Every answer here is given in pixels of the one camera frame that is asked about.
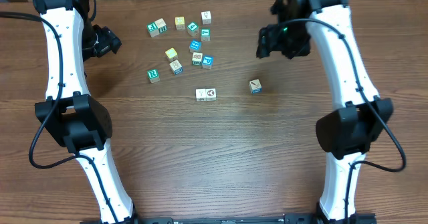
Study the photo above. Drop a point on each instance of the yellow top block front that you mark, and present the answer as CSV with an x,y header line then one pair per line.
x,y
171,54

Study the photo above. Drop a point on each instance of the blue top block centre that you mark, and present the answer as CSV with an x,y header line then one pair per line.
x,y
195,46

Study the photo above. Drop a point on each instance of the green letter block far left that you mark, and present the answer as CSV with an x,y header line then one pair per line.
x,y
153,30

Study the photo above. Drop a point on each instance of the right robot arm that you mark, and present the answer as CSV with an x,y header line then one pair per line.
x,y
358,113

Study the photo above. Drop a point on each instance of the white block blue side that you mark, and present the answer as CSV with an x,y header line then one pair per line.
x,y
176,67

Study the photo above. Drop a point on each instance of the green seven block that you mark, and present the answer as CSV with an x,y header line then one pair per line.
x,y
205,35

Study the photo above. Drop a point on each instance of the white block brown picture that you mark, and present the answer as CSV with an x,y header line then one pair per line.
x,y
211,94

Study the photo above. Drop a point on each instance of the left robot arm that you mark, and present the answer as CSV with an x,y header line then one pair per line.
x,y
69,113

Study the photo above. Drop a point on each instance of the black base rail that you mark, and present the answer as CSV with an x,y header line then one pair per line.
x,y
286,219

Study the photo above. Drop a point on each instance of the white feather block blue X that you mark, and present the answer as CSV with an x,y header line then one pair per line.
x,y
255,86

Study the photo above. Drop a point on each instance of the green triangle block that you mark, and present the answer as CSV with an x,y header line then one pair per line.
x,y
193,29

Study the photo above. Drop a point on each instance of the blue P block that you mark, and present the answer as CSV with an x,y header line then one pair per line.
x,y
207,62

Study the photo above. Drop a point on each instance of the white block back right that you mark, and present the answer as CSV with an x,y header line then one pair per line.
x,y
206,17

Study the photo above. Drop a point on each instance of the white block red picture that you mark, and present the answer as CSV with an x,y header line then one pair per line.
x,y
197,59

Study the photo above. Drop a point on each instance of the green R block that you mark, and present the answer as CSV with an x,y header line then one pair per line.
x,y
153,76

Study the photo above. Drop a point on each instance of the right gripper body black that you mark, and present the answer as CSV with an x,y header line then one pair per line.
x,y
295,42

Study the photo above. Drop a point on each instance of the blue top letter block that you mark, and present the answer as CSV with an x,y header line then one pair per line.
x,y
200,95

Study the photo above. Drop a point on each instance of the yellow block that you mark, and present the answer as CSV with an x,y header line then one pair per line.
x,y
180,23
171,54

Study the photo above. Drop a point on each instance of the white block green side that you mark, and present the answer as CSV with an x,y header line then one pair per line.
x,y
161,25

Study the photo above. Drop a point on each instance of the yellow top block back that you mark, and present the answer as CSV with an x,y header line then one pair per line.
x,y
180,23

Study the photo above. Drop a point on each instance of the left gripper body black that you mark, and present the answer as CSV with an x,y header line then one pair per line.
x,y
97,41

